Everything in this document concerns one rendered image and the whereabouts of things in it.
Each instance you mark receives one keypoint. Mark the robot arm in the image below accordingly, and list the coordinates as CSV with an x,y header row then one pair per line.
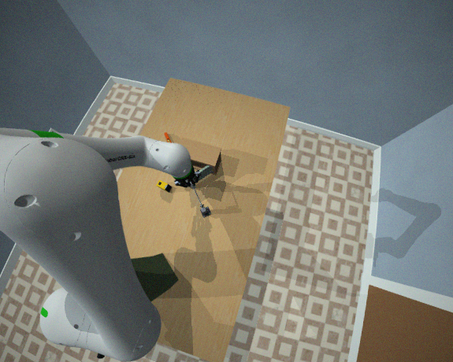
x,y
59,203

